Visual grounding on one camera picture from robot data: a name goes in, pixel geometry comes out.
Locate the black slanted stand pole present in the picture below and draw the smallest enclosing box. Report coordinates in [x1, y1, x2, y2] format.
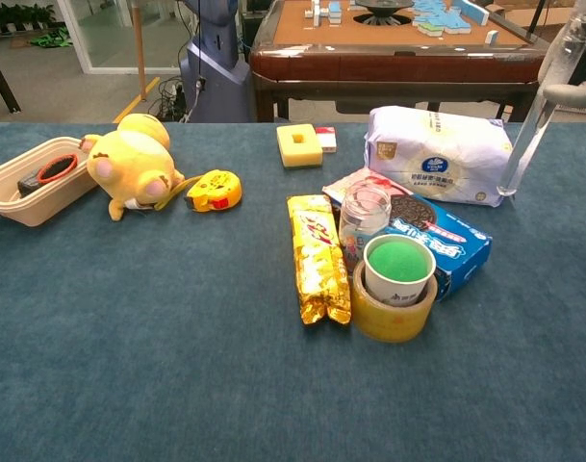
[526, 0, 548, 43]

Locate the pink flat snack packet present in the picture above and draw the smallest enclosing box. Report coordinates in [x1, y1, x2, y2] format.
[321, 167, 415, 209]

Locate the yellowish packing tape roll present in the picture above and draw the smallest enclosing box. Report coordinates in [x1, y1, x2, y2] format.
[350, 259, 440, 345]

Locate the blue white mahjong tile pile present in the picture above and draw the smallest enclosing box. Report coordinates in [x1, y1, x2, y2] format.
[411, 0, 491, 39]

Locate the small mahjong tile group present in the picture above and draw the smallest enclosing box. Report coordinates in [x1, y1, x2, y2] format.
[305, 0, 344, 26]

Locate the clear glass jar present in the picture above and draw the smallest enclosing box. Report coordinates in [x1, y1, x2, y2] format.
[338, 184, 393, 264]

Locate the wooden pole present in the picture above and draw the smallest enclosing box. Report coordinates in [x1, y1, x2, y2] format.
[130, 0, 148, 103]

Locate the dark table leg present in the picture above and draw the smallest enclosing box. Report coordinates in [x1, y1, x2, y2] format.
[0, 38, 23, 116]

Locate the white lavender tissue pack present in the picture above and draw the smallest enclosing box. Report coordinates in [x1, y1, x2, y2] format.
[363, 105, 515, 209]

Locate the beige plastic tray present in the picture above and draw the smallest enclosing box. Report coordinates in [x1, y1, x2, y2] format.
[0, 136, 100, 228]

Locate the yellow sponge with hole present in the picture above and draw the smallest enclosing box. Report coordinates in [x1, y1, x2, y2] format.
[275, 122, 324, 169]

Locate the gold foil snack package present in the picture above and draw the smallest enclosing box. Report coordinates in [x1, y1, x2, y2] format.
[286, 193, 353, 327]

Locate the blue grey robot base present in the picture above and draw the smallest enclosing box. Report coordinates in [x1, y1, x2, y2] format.
[178, 0, 256, 123]

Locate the yellow plush toy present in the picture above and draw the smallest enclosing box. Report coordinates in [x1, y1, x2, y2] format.
[79, 113, 186, 222]

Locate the cardboard box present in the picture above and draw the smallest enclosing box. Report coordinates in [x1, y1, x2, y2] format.
[493, 0, 575, 45]

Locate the red rimmed black brush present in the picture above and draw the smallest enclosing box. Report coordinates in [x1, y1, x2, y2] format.
[36, 153, 80, 185]

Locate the black mahjong table centre dish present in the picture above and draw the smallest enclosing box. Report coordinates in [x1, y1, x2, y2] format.
[353, 0, 415, 26]

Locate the brown mahjong table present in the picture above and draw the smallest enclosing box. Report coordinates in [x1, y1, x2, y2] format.
[248, 0, 564, 123]

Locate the yellow tape measure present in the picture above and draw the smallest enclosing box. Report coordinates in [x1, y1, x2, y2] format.
[183, 168, 243, 214]

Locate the green cloth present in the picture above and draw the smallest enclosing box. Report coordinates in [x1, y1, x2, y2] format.
[29, 26, 74, 49]

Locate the bundle of floor cables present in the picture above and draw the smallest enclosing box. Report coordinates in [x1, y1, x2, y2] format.
[146, 75, 198, 123]

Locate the row of potted plants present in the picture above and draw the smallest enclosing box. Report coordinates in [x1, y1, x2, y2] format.
[0, 3, 58, 36]

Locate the white paper cup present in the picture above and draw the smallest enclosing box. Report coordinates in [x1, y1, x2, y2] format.
[363, 233, 438, 308]

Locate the clear plastic tube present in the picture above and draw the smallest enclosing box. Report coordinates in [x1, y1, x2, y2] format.
[496, 0, 586, 197]

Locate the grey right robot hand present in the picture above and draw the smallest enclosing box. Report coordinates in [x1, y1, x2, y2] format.
[537, 19, 586, 116]

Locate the blue cookie box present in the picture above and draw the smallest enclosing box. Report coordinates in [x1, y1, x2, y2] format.
[385, 192, 494, 303]

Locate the black rectangular block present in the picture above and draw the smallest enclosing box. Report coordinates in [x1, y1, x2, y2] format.
[15, 168, 47, 198]

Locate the small red white box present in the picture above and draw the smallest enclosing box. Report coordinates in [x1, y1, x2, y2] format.
[314, 125, 339, 155]

